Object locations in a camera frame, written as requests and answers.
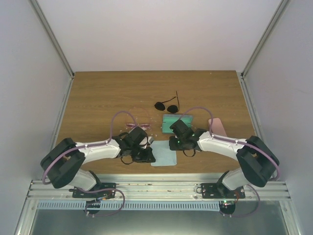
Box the left aluminium corner post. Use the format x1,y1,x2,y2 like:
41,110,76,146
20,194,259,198
29,0,75,79

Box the pink clear glasses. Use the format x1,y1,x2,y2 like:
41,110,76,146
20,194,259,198
125,106,152,131

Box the aluminium corner post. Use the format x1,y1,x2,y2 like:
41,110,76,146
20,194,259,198
29,0,75,79
240,0,290,79

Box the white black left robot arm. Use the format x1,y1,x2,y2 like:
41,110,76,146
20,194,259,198
40,126,156,198

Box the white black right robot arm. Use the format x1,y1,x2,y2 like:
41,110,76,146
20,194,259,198
169,119,280,198

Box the aluminium table edge rail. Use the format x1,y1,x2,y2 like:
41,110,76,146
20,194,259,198
26,173,291,201

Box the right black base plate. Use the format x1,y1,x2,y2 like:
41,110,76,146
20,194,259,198
195,183,246,199

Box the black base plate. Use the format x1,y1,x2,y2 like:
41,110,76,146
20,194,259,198
195,183,246,199
69,183,116,199

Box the grey slotted cable duct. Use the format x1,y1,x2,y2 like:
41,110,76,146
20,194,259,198
37,200,220,212

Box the right aluminium corner post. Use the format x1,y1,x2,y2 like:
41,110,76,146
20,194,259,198
240,0,290,79

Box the light blue cleaning cloth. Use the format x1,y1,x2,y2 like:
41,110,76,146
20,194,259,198
151,141,177,167

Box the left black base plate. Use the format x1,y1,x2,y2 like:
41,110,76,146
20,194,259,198
69,183,116,199

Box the pink glasses case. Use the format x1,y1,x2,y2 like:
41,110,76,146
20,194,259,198
208,118,227,137

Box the black sunglasses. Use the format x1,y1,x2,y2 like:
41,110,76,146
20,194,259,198
154,91,180,114

